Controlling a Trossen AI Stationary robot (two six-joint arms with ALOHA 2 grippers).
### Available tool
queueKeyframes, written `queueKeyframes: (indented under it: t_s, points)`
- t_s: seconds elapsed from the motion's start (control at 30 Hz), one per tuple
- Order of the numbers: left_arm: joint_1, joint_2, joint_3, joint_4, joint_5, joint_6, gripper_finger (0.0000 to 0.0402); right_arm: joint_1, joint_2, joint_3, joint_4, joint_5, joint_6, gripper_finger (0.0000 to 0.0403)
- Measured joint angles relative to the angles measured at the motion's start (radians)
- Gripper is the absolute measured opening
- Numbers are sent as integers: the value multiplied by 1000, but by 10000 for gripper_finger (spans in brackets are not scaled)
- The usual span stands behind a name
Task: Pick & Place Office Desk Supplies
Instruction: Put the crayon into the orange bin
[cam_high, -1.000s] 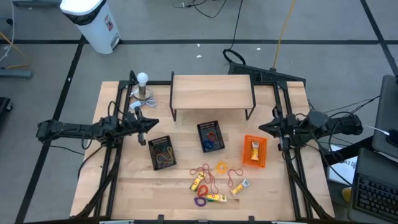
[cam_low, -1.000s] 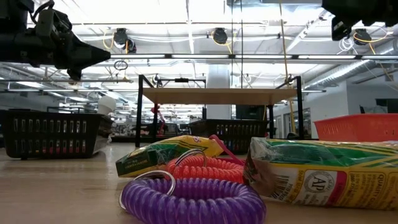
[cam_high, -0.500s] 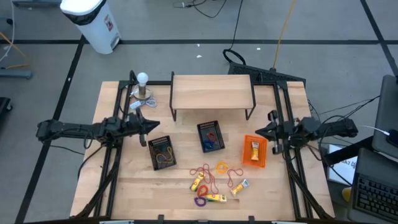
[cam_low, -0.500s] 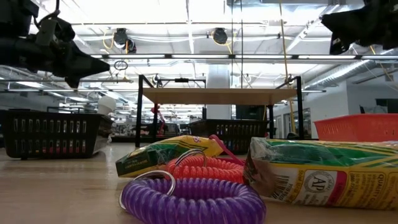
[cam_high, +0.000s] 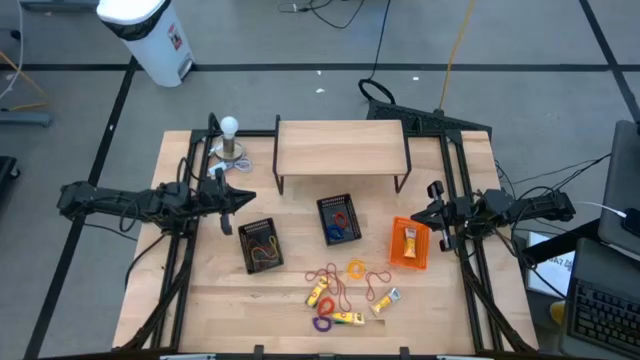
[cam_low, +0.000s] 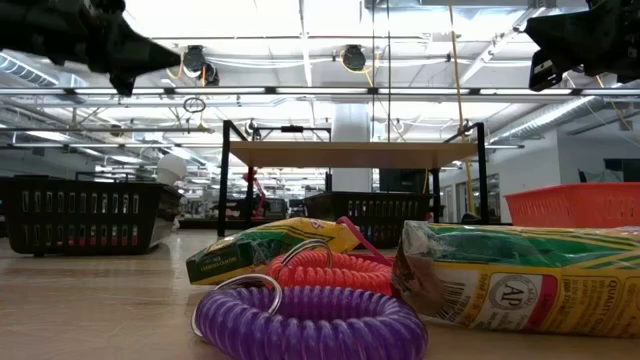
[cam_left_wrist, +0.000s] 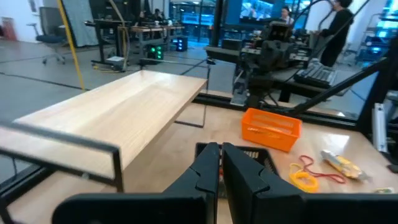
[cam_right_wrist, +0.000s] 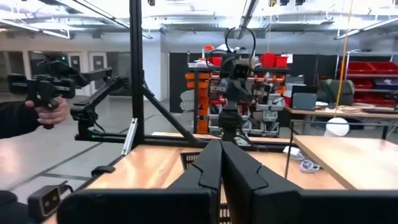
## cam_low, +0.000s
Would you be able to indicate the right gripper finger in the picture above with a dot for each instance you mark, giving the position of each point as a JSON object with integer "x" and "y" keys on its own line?
{"x": 575, "y": 47}
{"x": 575, "y": 22}

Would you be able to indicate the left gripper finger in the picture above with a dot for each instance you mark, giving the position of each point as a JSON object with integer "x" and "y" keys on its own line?
{"x": 130, "y": 37}
{"x": 130, "y": 61}

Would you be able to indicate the yellow green crayon pack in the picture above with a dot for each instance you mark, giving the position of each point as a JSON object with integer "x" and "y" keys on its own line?
{"x": 525, "y": 280}
{"x": 240, "y": 250}

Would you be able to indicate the pink coil wristband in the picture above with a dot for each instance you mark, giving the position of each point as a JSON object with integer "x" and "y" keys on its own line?
{"x": 362, "y": 240}

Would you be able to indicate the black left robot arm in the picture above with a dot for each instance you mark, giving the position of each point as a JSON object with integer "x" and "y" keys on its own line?
{"x": 25, "y": 30}

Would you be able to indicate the orange plastic mesh basket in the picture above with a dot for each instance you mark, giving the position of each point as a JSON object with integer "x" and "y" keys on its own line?
{"x": 550, "y": 205}

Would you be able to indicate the black plastic mesh basket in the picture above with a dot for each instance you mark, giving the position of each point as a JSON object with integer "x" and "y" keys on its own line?
{"x": 90, "y": 218}
{"x": 325, "y": 215}

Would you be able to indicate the red background robot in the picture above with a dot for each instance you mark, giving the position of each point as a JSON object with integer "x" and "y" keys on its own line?
{"x": 249, "y": 176}

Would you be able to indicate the wooden shelf riser black legs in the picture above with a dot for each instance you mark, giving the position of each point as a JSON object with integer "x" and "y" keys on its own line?
{"x": 350, "y": 154}

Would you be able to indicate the grey ceiling air duct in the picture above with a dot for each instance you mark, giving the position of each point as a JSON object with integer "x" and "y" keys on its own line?
{"x": 550, "y": 117}
{"x": 25, "y": 72}

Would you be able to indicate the dark wall screen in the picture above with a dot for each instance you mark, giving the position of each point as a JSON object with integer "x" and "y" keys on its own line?
{"x": 625, "y": 170}

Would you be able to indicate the black aluminium table frame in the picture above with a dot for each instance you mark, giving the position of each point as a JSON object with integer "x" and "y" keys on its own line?
{"x": 200, "y": 224}

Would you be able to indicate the horizontal ceiling light rail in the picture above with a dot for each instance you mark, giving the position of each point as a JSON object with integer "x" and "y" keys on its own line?
{"x": 320, "y": 91}

